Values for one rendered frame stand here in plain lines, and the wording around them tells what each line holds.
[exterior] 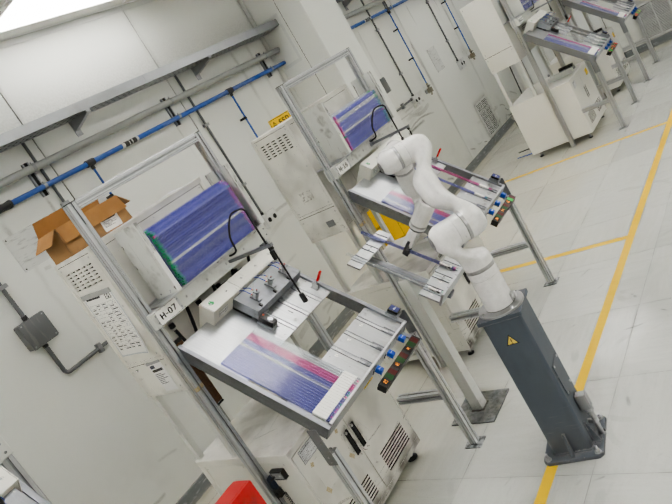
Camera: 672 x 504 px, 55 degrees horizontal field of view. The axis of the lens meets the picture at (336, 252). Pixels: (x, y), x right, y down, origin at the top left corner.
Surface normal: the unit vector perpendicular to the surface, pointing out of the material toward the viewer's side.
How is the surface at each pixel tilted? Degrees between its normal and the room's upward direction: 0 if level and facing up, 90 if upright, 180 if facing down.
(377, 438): 90
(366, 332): 43
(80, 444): 90
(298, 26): 90
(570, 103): 90
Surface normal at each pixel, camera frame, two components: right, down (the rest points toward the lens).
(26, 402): 0.71, -0.26
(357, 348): 0.11, -0.78
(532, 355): -0.36, 0.44
